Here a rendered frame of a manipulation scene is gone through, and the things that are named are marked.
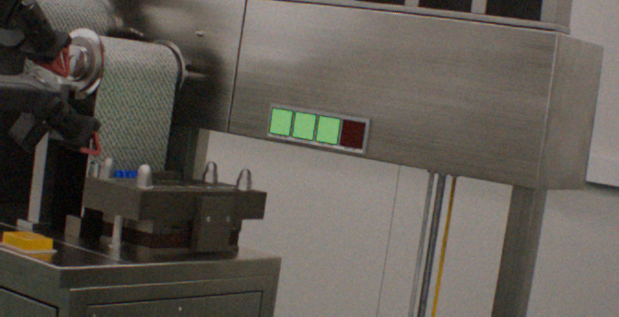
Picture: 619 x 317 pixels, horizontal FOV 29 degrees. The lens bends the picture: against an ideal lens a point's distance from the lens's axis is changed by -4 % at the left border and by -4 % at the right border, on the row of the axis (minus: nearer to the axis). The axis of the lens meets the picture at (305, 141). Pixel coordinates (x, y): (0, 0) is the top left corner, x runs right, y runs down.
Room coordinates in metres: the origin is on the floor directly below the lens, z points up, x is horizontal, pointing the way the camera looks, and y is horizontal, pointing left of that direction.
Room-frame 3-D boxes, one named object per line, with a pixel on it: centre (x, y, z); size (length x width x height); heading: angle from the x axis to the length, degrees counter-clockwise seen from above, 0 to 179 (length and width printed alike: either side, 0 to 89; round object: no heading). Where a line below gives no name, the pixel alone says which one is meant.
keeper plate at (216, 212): (2.48, 0.16, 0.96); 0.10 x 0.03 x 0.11; 145
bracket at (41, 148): (2.48, 0.54, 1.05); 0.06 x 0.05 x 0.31; 145
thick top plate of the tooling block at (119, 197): (2.53, 0.25, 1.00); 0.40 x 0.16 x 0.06; 145
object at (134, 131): (2.56, 0.36, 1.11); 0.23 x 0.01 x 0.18; 145
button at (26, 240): (2.21, 0.49, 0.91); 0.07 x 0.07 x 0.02; 55
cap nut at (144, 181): (2.37, 0.30, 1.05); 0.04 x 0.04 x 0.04
